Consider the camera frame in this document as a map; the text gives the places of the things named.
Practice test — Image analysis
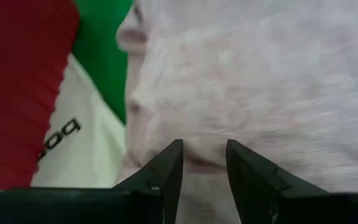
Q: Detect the white canvas tote bag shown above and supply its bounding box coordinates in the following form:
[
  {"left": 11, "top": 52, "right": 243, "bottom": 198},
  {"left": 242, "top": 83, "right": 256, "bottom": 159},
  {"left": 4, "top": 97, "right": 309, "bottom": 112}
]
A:
[{"left": 31, "top": 54, "right": 127, "bottom": 189}]

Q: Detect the green table mat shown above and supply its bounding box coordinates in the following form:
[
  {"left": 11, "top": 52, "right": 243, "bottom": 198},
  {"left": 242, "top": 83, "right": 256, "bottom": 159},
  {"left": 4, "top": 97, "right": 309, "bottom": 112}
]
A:
[{"left": 71, "top": 0, "right": 135, "bottom": 125}]

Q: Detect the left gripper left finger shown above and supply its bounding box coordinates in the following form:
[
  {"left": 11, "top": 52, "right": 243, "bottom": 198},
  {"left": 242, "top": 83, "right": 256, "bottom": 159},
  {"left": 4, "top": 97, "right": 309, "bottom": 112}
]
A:
[{"left": 0, "top": 139, "right": 185, "bottom": 224}]

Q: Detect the mauve pink garment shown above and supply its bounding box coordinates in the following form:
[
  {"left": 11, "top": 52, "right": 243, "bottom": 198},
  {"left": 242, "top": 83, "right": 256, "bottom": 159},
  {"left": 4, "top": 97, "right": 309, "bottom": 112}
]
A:
[{"left": 115, "top": 0, "right": 358, "bottom": 224}]

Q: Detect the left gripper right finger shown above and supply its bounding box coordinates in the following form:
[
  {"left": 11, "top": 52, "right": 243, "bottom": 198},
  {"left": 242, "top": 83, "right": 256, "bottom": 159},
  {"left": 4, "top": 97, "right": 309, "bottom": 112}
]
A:
[{"left": 225, "top": 139, "right": 358, "bottom": 224}]

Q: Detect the red plastic laundry basket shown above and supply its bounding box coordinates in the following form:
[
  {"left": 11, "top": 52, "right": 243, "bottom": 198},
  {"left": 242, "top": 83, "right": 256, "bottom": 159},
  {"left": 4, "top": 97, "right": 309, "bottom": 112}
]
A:
[{"left": 0, "top": 0, "right": 80, "bottom": 203}]

